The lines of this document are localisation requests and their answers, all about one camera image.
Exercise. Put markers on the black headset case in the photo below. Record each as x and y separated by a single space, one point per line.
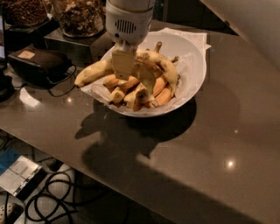
40 67

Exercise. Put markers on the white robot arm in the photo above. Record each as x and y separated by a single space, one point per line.
257 21

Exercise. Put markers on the small banana front left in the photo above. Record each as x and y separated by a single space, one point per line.
116 96

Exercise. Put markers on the steel pedestal block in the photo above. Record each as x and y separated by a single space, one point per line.
81 51

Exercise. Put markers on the glass jar of brown nuts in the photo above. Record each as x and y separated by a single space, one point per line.
24 12

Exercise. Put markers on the upper spotted yellow banana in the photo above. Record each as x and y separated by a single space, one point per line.
158 60

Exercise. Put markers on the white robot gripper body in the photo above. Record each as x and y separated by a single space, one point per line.
127 26

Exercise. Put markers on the white paper liner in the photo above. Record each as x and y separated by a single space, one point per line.
191 39

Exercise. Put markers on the silver box on floor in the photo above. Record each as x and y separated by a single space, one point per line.
17 175

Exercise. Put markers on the orange banana right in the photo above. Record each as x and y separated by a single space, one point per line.
164 96

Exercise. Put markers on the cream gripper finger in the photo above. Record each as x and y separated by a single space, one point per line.
123 63

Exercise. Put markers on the banana with dark tip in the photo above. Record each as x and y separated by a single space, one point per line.
142 95

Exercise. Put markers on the glass jar of granola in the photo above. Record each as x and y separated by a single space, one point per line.
79 18

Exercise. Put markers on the white oval bowl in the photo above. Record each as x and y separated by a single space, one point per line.
186 73

